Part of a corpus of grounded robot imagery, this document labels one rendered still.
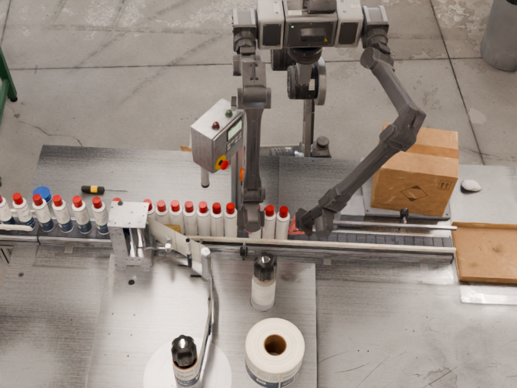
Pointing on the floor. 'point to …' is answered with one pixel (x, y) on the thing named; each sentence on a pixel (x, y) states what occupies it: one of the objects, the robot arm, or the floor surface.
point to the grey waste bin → (501, 36)
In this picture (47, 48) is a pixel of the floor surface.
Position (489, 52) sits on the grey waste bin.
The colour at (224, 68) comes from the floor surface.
